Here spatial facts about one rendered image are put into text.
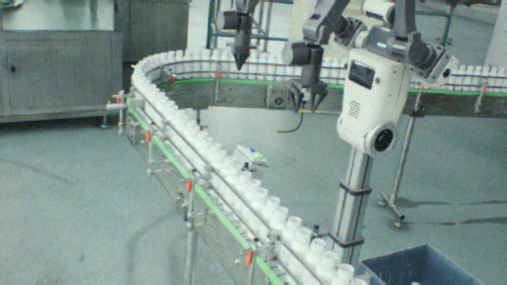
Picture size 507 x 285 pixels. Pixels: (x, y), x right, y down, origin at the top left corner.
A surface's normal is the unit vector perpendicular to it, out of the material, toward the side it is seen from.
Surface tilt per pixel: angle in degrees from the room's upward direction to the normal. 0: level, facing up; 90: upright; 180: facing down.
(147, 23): 90
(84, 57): 90
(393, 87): 90
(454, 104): 90
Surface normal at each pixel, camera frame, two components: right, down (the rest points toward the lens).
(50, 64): 0.48, 0.40
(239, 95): 0.18, 0.40
